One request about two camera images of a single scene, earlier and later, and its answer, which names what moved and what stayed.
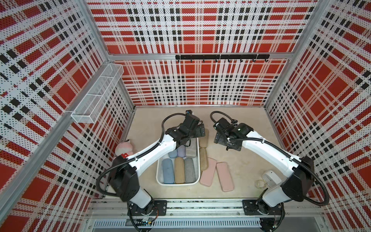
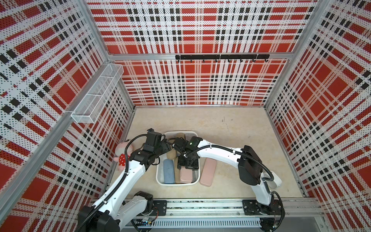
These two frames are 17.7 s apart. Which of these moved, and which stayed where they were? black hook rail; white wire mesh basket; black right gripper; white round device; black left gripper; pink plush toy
Moved: black left gripper; black right gripper
Stayed: black hook rail; white round device; pink plush toy; white wire mesh basket
